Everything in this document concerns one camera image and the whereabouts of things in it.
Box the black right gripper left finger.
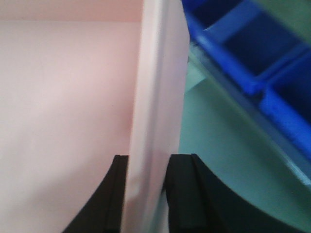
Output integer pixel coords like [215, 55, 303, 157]
[64, 155, 128, 233]

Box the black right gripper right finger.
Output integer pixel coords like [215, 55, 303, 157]
[165, 154, 311, 233]

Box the pink plastic bin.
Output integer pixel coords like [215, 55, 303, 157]
[0, 0, 189, 233]

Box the blue crate near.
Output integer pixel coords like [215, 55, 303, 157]
[259, 55, 311, 156]

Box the blue crate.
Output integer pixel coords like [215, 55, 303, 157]
[259, 55, 311, 156]
[182, 0, 311, 95]

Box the blue crate far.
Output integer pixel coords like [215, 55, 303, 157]
[182, 0, 311, 95]

